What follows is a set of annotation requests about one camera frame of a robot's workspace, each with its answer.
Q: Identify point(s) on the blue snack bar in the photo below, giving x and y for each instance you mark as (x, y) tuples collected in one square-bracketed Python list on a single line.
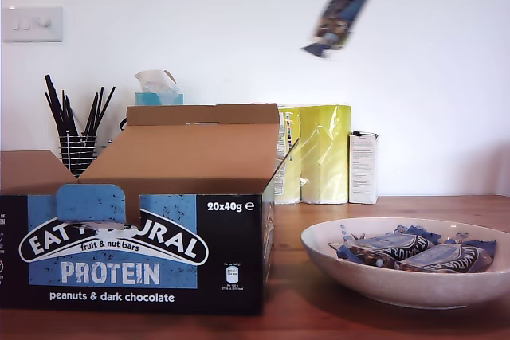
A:
[(346, 13), (382, 248), (446, 256)]

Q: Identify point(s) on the snack bar carton box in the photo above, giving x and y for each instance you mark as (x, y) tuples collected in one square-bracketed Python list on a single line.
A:
[(139, 268)]

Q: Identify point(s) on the blue tissue box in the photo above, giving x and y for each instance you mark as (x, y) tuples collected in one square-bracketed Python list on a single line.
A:
[(167, 98)]

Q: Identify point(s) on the small white printed carton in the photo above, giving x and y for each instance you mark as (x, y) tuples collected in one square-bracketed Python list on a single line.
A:
[(363, 169)]

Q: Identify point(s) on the white floral ceramic plate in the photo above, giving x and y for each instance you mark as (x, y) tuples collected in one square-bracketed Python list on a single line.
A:
[(398, 284)]

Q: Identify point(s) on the yellow paper roll pack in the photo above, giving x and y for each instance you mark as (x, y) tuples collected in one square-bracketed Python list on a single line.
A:
[(318, 157)]

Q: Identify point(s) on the white tissue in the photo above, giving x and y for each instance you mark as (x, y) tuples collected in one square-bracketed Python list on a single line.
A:
[(153, 79)]

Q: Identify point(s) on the white wall light switch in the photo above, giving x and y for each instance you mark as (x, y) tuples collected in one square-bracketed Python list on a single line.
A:
[(32, 23)]

